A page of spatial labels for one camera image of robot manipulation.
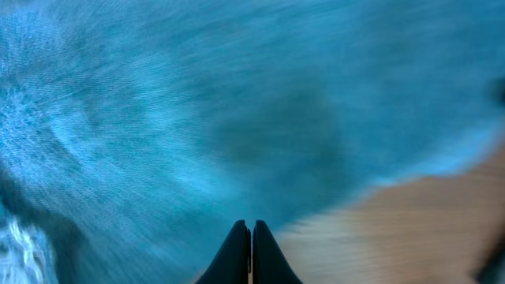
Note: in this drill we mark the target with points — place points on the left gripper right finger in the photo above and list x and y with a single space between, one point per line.
269 265

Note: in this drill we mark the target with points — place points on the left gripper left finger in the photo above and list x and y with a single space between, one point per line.
231 264

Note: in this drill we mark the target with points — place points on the light blue denim jeans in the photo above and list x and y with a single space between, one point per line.
135 133

